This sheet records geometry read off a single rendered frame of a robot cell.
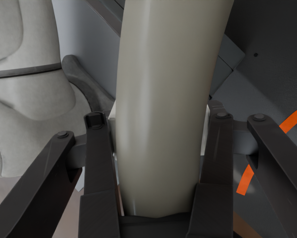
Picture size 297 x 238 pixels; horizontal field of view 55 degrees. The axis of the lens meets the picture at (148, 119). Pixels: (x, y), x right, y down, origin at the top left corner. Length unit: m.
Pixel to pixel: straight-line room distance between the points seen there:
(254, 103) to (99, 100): 0.95
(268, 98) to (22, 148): 1.15
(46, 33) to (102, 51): 0.16
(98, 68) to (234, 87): 0.90
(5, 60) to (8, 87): 0.04
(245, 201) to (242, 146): 1.51
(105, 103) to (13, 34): 0.24
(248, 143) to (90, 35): 0.52
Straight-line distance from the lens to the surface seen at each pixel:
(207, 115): 0.16
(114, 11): 0.69
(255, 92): 1.42
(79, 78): 0.64
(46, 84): 0.50
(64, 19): 0.68
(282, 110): 1.44
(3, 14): 0.47
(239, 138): 0.16
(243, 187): 1.62
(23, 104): 0.48
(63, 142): 0.16
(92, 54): 0.64
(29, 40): 0.49
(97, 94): 0.62
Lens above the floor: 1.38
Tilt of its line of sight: 59 degrees down
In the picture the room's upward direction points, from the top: 129 degrees counter-clockwise
